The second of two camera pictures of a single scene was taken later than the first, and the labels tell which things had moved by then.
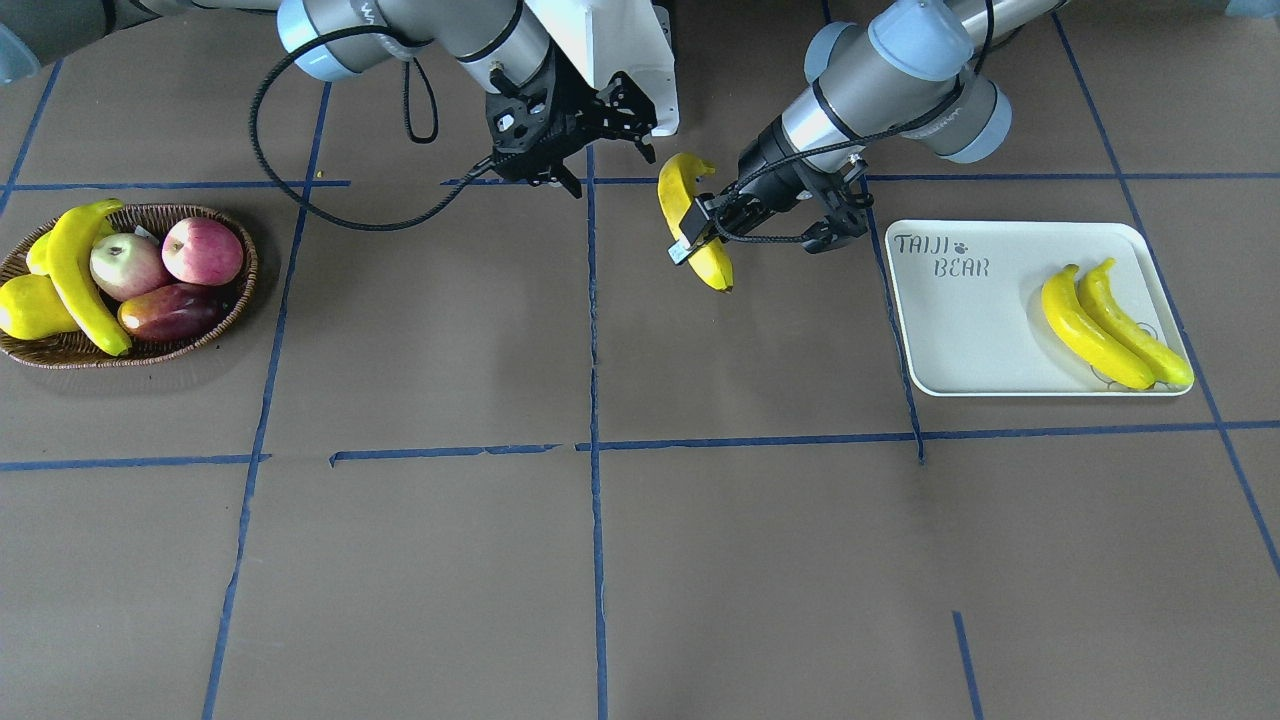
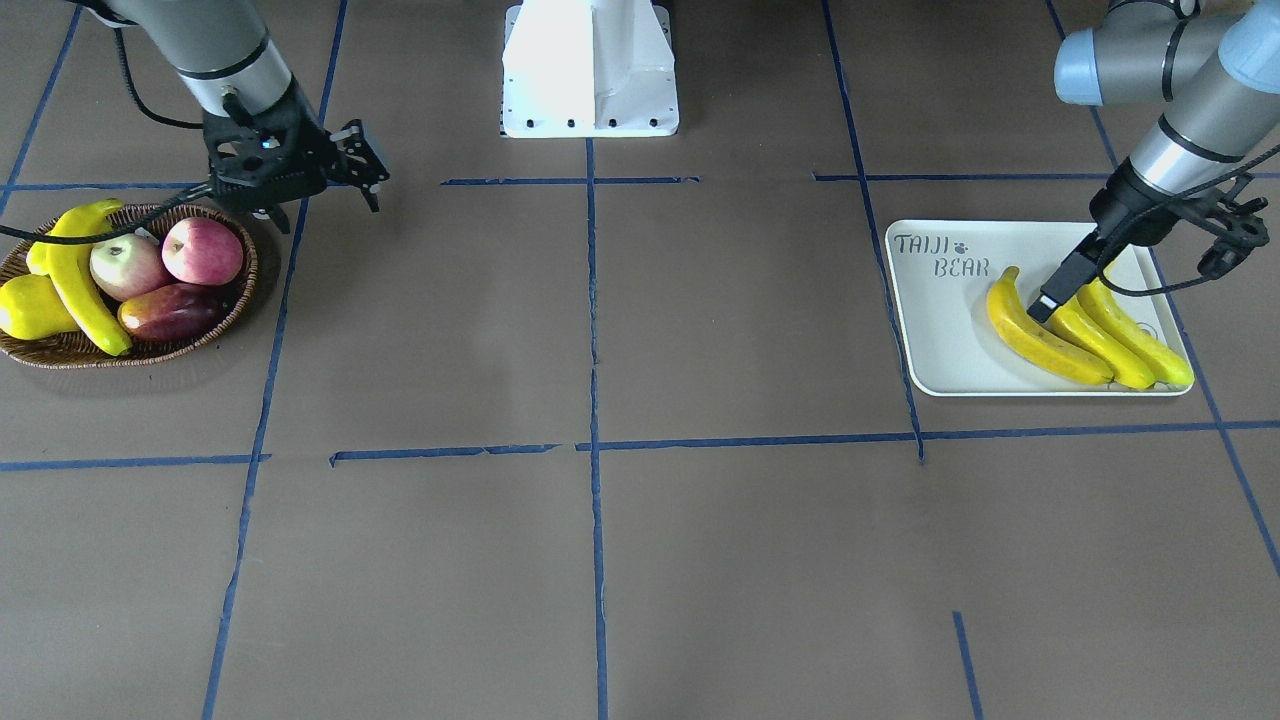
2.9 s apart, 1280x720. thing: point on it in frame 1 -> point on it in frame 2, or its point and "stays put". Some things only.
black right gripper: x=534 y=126 -> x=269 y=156
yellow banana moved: x=1160 y=365 stays put
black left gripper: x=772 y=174 -> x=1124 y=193
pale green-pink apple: x=125 y=265 stays put
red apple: x=201 y=251 stays put
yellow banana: x=676 y=189 -> x=1036 y=340
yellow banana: x=67 y=238 stays put
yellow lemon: x=31 y=307 stays put
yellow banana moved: x=1102 y=350 stays put
